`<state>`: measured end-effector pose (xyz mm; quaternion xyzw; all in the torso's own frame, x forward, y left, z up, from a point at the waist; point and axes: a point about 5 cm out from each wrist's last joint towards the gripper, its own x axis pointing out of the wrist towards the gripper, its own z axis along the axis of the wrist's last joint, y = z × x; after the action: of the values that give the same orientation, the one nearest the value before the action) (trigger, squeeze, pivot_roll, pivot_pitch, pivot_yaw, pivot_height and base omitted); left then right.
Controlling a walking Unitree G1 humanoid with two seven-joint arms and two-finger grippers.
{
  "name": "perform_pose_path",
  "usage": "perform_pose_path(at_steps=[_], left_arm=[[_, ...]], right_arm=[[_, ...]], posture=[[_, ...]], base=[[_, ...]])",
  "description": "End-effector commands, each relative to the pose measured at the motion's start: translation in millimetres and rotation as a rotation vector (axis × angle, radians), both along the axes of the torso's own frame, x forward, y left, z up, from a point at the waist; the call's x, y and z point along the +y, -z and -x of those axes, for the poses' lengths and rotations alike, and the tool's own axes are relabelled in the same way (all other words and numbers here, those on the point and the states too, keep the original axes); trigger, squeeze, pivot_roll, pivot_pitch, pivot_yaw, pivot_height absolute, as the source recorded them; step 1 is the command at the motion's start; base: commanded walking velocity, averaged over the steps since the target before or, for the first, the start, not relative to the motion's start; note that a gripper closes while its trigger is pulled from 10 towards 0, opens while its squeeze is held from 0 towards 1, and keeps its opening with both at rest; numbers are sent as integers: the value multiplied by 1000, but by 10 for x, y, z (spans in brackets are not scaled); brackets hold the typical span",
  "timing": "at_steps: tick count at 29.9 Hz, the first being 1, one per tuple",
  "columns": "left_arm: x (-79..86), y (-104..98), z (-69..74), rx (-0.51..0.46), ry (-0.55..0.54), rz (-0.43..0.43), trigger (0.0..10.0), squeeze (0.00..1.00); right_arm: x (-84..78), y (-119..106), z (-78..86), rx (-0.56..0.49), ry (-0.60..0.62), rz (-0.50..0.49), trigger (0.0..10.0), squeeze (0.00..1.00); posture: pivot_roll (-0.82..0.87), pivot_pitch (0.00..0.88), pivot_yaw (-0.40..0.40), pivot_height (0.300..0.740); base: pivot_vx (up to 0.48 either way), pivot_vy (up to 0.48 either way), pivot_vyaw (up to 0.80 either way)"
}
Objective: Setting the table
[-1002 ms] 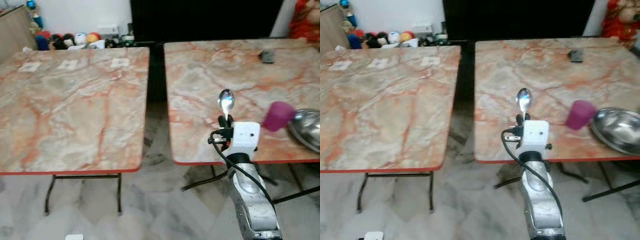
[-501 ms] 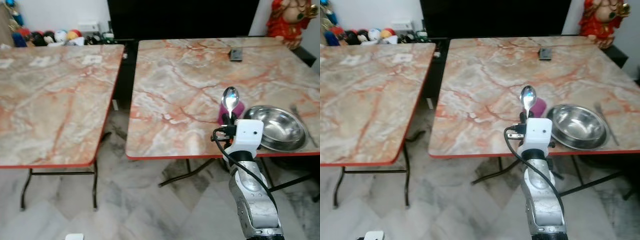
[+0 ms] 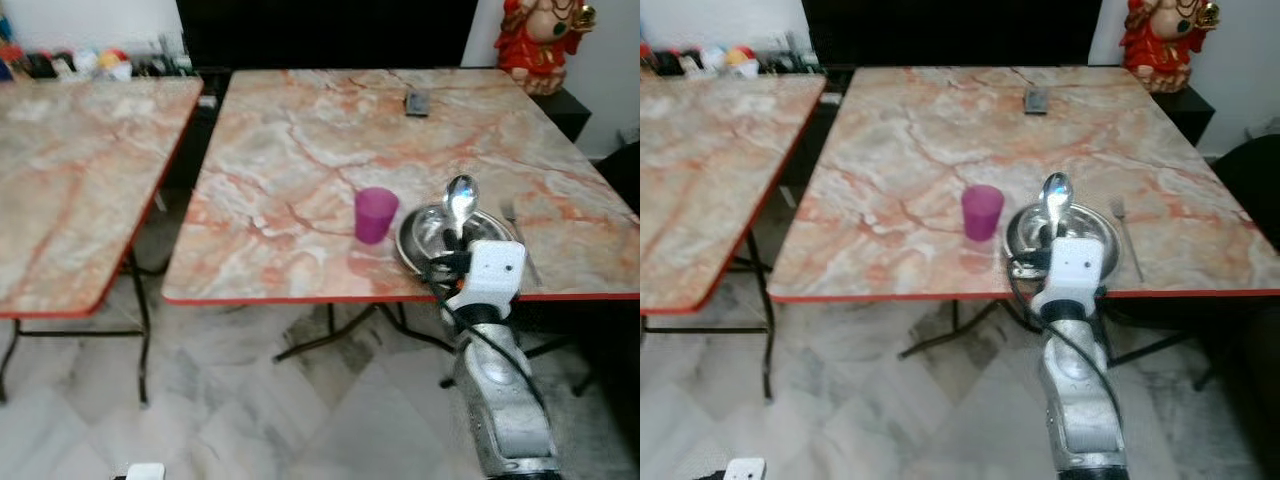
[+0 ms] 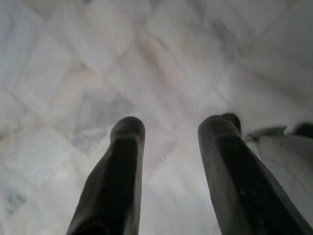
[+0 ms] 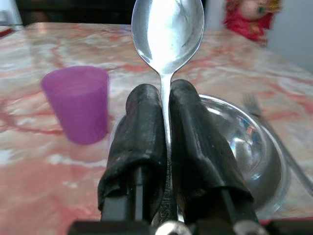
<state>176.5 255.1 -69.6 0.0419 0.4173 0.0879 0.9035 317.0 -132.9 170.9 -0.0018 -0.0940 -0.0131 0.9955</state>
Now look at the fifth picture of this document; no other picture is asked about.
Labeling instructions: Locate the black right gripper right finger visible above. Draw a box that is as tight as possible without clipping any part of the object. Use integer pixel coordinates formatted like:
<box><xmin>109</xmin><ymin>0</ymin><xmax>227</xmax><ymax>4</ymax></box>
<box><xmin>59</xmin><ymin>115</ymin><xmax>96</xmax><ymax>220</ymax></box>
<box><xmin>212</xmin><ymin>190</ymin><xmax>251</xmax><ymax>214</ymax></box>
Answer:
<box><xmin>168</xmin><ymin>79</ymin><xmax>260</xmax><ymax>225</ymax></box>

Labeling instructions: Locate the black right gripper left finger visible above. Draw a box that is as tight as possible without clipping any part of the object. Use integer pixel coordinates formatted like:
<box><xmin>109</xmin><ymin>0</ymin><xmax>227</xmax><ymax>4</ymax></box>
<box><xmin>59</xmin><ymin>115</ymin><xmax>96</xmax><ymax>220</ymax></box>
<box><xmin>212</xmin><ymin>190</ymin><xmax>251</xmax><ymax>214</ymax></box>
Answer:
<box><xmin>97</xmin><ymin>83</ymin><xmax>167</xmax><ymax>224</ymax></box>

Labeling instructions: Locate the silver metal spoon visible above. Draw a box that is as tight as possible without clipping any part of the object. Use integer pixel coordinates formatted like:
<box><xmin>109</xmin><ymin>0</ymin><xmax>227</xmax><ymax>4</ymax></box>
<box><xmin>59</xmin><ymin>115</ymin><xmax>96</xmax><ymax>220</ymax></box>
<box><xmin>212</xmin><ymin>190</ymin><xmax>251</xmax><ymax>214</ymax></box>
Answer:
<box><xmin>131</xmin><ymin>0</ymin><xmax>205</xmax><ymax>227</ymax></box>

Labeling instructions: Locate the shiny steel bowl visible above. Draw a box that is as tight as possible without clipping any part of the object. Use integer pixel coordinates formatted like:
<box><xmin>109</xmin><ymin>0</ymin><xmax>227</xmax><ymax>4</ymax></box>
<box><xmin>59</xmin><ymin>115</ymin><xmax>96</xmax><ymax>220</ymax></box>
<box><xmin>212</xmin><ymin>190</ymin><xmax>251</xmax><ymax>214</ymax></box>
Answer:
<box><xmin>114</xmin><ymin>94</ymin><xmax>291</xmax><ymax>214</ymax></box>

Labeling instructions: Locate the purple plastic cup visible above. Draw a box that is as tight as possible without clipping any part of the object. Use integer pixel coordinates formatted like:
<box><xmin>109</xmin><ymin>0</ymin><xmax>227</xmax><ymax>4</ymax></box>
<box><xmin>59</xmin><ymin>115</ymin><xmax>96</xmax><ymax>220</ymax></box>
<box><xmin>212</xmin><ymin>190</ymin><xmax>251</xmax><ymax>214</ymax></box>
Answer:
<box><xmin>40</xmin><ymin>65</ymin><xmax>110</xmax><ymax>145</ymax></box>

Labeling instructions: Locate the silver metal fork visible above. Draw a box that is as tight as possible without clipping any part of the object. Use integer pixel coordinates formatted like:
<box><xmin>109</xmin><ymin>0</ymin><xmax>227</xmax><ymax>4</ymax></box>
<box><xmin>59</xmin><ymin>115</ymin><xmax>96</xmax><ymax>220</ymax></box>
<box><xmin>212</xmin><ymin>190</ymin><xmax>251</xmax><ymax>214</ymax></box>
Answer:
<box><xmin>242</xmin><ymin>93</ymin><xmax>313</xmax><ymax>194</ymax></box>

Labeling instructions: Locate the red dressed doll figurine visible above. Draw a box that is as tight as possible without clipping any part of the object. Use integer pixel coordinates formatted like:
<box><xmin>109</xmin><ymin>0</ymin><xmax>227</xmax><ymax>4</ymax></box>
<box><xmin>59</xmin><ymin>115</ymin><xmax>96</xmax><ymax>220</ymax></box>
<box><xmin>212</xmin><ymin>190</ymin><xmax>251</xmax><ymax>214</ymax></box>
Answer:
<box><xmin>223</xmin><ymin>0</ymin><xmax>282</xmax><ymax>46</ymax></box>

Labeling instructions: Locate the red flat object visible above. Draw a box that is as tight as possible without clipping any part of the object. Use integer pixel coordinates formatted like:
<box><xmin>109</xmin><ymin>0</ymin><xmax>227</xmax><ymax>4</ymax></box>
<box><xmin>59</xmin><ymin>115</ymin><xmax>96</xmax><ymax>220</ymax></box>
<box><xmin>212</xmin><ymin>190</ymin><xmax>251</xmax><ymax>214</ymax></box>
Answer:
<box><xmin>0</xmin><ymin>26</ymin><xmax>13</xmax><ymax>38</ymax></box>

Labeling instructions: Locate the white appliance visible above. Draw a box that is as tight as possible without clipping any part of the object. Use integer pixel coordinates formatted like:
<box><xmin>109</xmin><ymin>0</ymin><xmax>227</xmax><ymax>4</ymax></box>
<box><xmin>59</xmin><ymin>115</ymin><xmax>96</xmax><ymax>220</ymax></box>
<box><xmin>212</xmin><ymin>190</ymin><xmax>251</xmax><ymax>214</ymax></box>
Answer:
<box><xmin>0</xmin><ymin>0</ymin><xmax>24</xmax><ymax>26</ymax></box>

